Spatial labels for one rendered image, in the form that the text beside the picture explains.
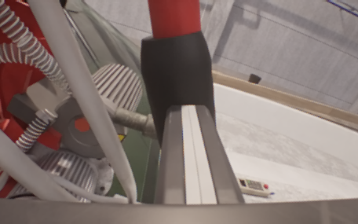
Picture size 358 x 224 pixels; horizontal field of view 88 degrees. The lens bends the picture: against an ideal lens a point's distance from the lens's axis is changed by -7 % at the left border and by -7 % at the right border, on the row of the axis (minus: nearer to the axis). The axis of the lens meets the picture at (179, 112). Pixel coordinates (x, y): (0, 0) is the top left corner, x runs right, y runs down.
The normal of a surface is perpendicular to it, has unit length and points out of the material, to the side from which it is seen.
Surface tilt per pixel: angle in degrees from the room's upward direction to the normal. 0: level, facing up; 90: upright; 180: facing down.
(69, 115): 90
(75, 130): 90
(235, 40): 90
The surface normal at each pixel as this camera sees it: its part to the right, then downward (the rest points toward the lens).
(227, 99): -0.06, 0.46
